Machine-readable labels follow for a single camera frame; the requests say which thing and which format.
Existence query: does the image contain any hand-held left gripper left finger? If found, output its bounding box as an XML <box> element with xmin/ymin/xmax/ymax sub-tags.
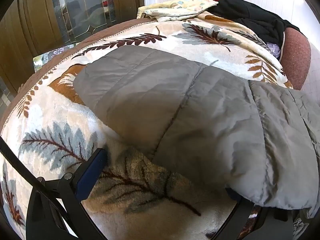
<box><xmin>27</xmin><ymin>148</ymin><xmax>108</xmax><ymax>240</ymax></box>

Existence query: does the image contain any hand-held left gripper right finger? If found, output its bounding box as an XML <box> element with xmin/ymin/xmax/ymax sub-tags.
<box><xmin>206</xmin><ymin>190</ymin><xmax>295</xmax><ymax>240</ymax></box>

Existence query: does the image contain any grey quilted hooded jacket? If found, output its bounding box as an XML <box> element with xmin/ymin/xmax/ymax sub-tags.
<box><xmin>74</xmin><ymin>46</ymin><xmax>320</xmax><ymax>220</ymax></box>

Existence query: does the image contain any leaf print fleece blanket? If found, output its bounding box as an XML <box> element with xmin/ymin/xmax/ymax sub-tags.
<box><xmin>0</xmin><ymin>15</ymin><xmax>294</xmax><ymax>240</ymax></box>

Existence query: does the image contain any wooden stained glass door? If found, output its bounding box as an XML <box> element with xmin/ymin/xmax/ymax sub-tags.
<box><xmin>0</xmin><ymin>0</ymin><xmax>145</xmax><ymax>98</ymax></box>

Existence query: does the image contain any pink sofa backrest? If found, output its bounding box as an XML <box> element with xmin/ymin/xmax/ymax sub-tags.
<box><xmin>279</xmin><ymin>26</ymin><xmax>312</xmax><ymax>90</ymax></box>

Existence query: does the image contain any purple plastic wrapper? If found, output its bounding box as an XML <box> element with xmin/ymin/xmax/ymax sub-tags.
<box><xmin>266</xmin><ymin>42</ymin><xmax>282</xmax><ymax>58</ymax></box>

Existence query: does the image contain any pale yellow patterned cloth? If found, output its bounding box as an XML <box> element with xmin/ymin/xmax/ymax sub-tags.
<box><xmin>137</xmin><ymin>0</ymin><xmax>219</xmax><ymax>22</ymax></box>

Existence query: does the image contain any black garment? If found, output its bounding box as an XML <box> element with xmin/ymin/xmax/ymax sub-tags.
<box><xmin>206</xmin><ymin>0</ymin><xmax>303</xmax><ymax>52</ymax></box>

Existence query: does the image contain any black cable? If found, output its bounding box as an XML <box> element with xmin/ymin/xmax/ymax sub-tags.
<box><xmin>0</xmin><ymin>137</ymin><xmax>105</xmax><ymax>240</ymax></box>

